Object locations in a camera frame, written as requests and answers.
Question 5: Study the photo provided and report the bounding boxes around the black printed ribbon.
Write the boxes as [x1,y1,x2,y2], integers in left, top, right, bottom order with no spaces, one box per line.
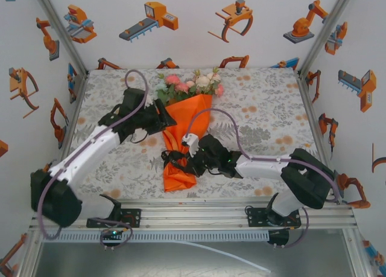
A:
[160,149,195,172]

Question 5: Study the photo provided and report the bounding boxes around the orange wrapping paper sheet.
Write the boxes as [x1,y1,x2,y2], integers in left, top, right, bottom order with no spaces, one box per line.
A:
[162,93,214,193]

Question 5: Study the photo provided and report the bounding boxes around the pale blue flower artificial stem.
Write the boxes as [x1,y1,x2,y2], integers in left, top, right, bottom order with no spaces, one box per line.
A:
[156,73,171,104]

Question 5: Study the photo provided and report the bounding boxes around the white rose artificial stem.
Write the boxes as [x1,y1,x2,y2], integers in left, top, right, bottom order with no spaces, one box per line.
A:
[192,66,223,95]

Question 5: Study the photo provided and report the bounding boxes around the aluminium mounting rails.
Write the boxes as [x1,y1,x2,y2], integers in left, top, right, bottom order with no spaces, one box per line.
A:
[28,197,358,231]

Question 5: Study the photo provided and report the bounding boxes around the grey floral tablecloth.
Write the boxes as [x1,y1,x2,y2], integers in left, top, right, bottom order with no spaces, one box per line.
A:
[57,67,334,199]

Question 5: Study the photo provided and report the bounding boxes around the black controller board green LED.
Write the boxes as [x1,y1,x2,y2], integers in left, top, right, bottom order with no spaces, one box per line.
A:
[100,227,125,248]

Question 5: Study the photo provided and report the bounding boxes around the black controller box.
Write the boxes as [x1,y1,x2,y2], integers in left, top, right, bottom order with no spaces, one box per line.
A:
[267,228,290,247]

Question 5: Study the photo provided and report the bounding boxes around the thin white tube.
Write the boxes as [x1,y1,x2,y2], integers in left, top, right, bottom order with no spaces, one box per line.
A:
[173,240,271,273]

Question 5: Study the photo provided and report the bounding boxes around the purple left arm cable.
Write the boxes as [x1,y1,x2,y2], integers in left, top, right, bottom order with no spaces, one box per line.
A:
[37,69,149,251]

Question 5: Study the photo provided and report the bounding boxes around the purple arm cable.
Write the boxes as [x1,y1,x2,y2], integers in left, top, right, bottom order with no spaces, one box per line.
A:
[37,69,149,251]
[183,107,338,249]

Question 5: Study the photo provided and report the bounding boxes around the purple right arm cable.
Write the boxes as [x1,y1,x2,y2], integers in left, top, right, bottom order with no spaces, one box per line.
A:
[183,107,338,249]

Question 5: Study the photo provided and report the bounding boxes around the white slotted cable duct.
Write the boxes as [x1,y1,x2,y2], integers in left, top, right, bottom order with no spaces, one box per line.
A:
[42,231,269,243]

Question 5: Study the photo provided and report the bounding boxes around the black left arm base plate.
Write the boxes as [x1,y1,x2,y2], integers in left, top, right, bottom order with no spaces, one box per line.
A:
[86,208,142,229]

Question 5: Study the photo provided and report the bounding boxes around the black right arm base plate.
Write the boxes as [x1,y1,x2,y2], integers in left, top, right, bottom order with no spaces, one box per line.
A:
[246,206,302,229]

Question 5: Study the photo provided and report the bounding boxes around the aluminium frame post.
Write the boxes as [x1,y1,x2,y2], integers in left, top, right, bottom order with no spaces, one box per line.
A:
[30,0,90,75]
[297,0,358,75]

